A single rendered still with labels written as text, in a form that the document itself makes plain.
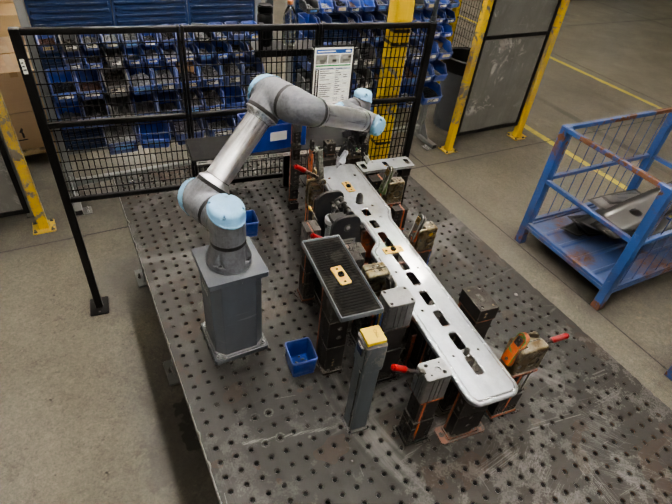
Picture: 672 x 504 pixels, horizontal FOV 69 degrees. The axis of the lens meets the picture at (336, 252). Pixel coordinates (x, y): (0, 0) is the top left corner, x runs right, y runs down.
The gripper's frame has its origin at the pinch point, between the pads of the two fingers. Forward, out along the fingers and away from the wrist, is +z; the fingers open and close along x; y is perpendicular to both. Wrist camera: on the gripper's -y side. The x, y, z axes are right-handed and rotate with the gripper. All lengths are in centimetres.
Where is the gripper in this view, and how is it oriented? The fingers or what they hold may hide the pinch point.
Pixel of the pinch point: (351, 165)
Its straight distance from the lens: 223.2
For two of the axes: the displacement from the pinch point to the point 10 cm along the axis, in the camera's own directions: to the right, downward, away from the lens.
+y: 3.6, 6.3, -6.9
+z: -1.0, 7.6, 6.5
